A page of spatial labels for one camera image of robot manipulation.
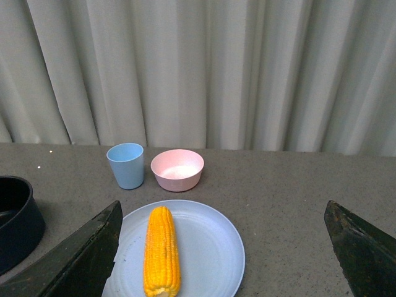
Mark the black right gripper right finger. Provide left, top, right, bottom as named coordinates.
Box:
left=324, top=200, right=395, bottom=296

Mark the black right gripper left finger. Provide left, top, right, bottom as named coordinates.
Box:
left=1, top=200, right=123, bottom=296

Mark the dark blue saucepan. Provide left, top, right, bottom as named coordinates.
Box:
left=1, top=176, right=46, bottom=275

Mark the yellow corn cob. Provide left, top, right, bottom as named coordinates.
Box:
left=143, top=206, right=181, bottom=296

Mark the light blue plastic cup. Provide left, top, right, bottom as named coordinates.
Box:
left=106, top=143, right=144, bottom=190

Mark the light blue plate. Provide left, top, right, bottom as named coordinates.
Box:
left=102, top=200, right=245, bottom=296

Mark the pink plastic bowl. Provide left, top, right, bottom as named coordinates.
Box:
left=150, top=149, right=204, bottom=192

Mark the white curtain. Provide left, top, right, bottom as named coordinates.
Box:
left=1, top=1, right=395, bottom=156

